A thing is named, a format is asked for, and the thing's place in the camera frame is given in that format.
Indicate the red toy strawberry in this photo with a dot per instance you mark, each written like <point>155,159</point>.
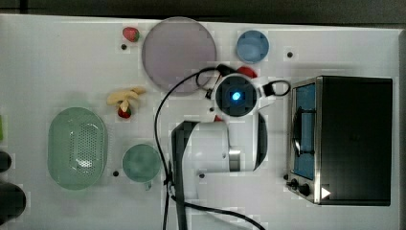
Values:
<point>131,34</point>

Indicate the red ketchup bottle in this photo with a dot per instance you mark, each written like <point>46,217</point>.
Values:
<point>247,71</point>

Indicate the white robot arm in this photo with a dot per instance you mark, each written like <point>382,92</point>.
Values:
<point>235,143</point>

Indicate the peeled toy banana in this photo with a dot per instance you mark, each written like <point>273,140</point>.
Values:
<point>122,97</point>

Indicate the green mug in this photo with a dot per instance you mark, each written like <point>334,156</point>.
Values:
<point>142,163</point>

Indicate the black toaster oven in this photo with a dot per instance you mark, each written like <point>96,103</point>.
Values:
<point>340,140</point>

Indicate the small black round object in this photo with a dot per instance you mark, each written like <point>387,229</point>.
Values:
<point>5,161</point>

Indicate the strawberry under banana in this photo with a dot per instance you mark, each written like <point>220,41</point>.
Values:
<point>124,114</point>

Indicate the black cylinder cup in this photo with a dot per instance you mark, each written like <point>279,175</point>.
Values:
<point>12,202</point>

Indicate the green oval strainer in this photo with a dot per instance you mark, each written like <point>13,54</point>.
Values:
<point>77,148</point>

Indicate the blue bowl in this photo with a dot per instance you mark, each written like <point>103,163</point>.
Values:
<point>252,46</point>

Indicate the green object at edge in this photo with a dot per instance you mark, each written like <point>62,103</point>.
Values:
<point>1,129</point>

